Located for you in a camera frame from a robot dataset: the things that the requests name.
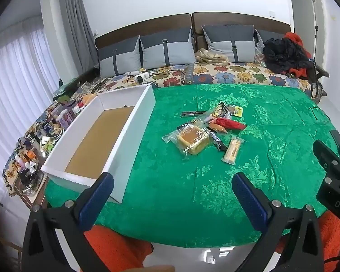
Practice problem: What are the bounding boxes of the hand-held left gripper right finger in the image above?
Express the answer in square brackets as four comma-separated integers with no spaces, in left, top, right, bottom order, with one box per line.
[232,172,325,272]

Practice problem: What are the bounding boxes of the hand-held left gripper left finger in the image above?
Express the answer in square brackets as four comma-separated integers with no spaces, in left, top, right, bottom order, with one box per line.
[22,172,114,272]

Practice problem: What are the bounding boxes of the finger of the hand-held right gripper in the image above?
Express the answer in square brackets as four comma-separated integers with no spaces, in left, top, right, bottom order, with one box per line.
[313,140,340,177]

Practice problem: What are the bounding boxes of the cream wafer packet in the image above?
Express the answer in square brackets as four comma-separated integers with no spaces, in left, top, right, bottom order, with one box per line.
[221,136,245,165]

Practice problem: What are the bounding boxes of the dark brown chocolate bar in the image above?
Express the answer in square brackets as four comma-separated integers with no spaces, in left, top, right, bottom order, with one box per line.
[205,129,228,151]

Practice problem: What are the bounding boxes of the red snack packet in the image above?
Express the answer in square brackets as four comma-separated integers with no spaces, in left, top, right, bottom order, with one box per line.
[215,117,248,131]

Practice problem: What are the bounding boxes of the small orange bun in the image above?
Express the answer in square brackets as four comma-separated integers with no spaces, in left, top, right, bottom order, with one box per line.
[209,122,228,134]

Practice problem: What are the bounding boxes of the packaged yellow cake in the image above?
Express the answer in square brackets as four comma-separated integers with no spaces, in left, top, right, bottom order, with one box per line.
[162,125,211,156]

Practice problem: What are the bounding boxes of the long pale stick packet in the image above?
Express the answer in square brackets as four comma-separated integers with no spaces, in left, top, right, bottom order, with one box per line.
[187,113,216,125]

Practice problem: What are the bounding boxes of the black top snack packet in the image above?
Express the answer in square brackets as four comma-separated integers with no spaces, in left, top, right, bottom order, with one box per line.
[214,102,233,119]

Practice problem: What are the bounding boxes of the white cardboard box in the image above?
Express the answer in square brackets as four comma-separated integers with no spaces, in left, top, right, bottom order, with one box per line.
[40,84,156,204]

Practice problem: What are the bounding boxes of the black shoulder bag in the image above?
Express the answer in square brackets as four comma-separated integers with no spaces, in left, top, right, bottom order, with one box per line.
[308,59,330,100]

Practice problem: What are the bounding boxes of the black remote control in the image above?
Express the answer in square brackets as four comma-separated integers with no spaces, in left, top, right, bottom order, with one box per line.
[330,130,340,149]

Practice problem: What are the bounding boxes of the black eyeglasses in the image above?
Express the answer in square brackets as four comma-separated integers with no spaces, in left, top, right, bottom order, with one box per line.
[312,106,331,122]

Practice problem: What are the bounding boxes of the brown side table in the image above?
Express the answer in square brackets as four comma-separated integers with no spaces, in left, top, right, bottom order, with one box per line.
[9,102,86,205]

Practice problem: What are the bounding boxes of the glass bowl with dark items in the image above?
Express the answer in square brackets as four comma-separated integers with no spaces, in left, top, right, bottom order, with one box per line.
[18,169,46,197]

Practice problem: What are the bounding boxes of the glass bowl with green packets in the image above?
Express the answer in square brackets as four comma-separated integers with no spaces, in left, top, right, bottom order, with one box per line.
[40,134,63,157]

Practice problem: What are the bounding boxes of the cluster of cosmetic bottles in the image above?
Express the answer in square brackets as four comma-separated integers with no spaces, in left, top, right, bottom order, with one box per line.
[15,99,87,196]

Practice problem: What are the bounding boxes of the black jacket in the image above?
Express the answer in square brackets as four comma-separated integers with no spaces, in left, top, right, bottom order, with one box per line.
[262,38,315,75]

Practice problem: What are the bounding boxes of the clear plastic bag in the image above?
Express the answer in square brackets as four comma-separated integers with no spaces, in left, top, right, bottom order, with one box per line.
[254,51,267,68]

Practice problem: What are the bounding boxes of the red orange garment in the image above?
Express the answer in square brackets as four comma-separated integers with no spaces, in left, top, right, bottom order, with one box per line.
[283,32,313,78]

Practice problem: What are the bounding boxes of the white power strip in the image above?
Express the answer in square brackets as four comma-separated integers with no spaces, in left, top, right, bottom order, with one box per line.
[134,72,150,84]

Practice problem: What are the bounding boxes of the white sheer curtain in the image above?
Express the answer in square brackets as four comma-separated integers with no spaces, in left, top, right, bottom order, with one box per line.
[0,14,83,176]

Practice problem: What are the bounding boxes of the grey two-tone pillow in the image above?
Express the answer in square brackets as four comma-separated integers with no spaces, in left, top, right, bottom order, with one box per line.
[139,28,196,69]
[98,35,142,77]
[201,25,257,63]
[254,29,272,63]

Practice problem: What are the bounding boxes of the white door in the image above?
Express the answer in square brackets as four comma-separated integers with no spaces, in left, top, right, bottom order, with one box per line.
[288,0,325,52]

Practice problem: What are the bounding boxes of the folded beige cloth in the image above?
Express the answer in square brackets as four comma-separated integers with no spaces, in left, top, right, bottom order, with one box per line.
[194,48,229,64]

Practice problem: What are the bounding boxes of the grey curtain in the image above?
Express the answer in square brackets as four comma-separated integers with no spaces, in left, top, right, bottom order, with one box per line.
[58,0,100,69]

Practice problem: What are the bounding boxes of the brown sofa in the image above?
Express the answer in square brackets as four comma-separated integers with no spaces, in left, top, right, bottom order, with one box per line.
[54,12,329,102]

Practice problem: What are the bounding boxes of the black cable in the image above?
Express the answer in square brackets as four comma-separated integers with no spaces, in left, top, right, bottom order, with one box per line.
[150,66,188,88]

